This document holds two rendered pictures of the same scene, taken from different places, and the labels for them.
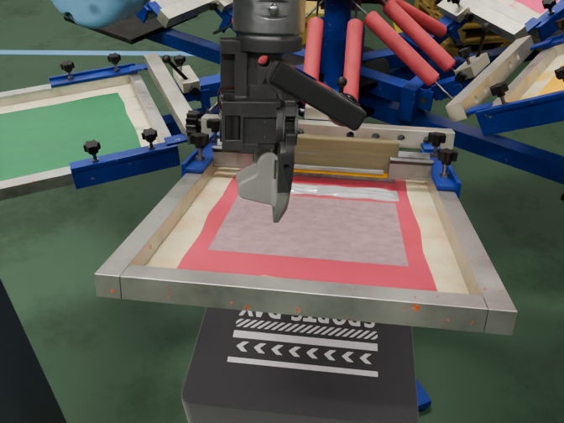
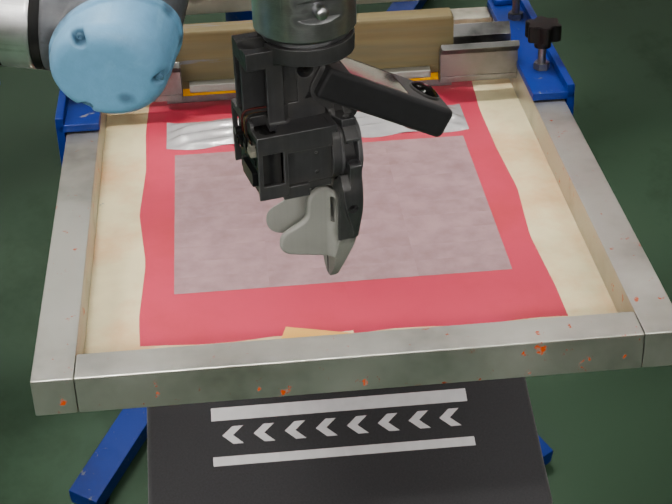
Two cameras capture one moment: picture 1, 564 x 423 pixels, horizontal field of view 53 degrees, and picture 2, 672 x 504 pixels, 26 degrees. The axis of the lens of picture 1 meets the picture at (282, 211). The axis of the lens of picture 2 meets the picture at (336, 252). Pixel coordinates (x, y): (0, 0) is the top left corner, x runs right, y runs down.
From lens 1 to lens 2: 0.54 m
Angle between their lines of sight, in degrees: 13
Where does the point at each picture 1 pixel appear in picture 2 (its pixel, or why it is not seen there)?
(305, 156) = not seen: hidden behind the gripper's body
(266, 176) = (320, 219)
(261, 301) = (306, 379)
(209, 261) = (187, 317)
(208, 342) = (170, 438)
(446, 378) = (574, 401)
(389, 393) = (498, 468)
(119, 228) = not seen: outside the picture
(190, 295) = (192, 389)
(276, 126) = (333, 156)
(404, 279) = (510, 294)
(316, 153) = not seen: hidden behind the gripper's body
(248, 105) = (294, 136)
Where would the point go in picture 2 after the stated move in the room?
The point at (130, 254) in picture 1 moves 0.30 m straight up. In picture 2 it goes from (67, 335) to (11, 94)
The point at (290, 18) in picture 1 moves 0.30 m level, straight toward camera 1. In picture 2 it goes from (342, 17) to (449, 355)
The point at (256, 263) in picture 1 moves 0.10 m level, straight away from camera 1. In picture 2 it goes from (266, 306) to (241, 232)
